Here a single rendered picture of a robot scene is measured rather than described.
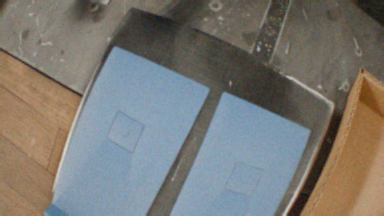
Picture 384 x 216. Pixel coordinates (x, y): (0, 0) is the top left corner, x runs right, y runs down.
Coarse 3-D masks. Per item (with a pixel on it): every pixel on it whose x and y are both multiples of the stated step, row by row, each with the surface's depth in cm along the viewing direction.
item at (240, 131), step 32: (224, 96) 72; (224, 128) 72; (256, 128) 72; (288, 128) 72; (224, 160) 71; (256, 160) 71; (288, 160) 71; (192, 192) 70; (224, 192) 70; (256, 192) 71
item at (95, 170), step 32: (128, 64) 72; (96, 96) 72; (128, 96) 72; (160, 96) 72; (192, 96) 72; (96, 128) 71; (160, 128) 71; (96, 160) 71; (128, 160) 71; (160, 160) 71; (64, 192) 70; (96, 192) 70; (128, 192) 70
